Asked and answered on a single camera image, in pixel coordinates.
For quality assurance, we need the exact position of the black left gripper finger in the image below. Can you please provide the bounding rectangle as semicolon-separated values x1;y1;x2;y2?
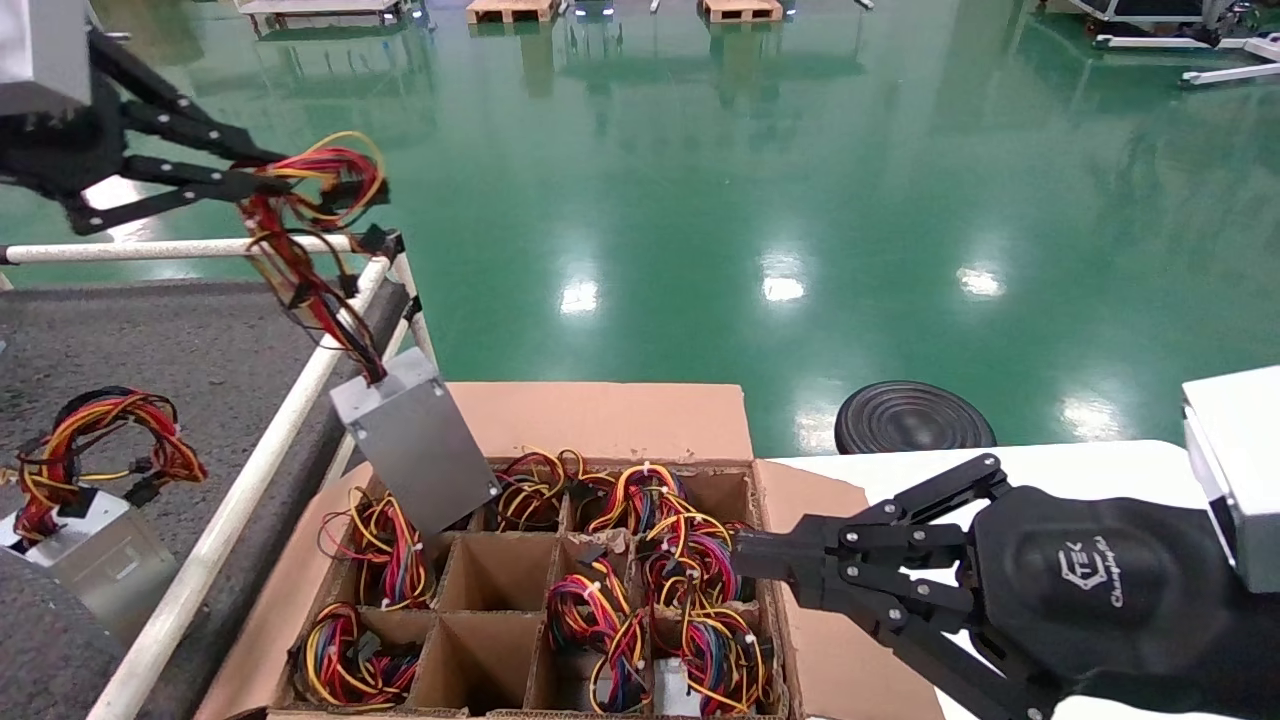
65;158;301;236
88;30;291;169

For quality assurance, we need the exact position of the power supply with coloured wires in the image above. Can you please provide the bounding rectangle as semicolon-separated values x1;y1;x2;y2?
488;448;586;533
550;560;641;641
575;462;701;536
640;515;756;611
290;603;426;711
320;487;436;609
590;610;656;715
0;387;209;641
655;605;771;717
238;130;501;536

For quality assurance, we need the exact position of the white pipe frame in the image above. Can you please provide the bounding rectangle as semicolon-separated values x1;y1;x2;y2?
0;229;443;720

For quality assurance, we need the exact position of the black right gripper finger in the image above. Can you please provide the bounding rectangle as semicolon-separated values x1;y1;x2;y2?
735;562;1063;720
735;453;1009;564

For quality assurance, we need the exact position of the brown cardboard divider box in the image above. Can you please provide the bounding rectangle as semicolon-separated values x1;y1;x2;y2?
195;381;946;720

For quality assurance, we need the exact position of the wooden pallet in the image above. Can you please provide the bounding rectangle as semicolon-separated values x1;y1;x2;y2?
700;0;784;24
467;0;559;25

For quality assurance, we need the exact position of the dark machine cart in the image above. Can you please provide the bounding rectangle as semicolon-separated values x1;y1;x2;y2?
1040;0;1266;41

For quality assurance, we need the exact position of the grey metal platform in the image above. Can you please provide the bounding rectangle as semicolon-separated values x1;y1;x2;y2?
237;0;426;29

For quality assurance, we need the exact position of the black round ribbed disc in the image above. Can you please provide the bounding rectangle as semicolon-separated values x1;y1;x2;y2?
835;381;998;456

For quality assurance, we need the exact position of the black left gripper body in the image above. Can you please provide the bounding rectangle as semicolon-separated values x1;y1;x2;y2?
0;85;129;201

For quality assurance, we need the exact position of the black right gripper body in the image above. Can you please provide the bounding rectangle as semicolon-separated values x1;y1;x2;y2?
970;485;1280;720

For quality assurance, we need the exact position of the white metal stand base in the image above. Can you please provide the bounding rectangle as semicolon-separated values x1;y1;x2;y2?
1093;35;1280;89

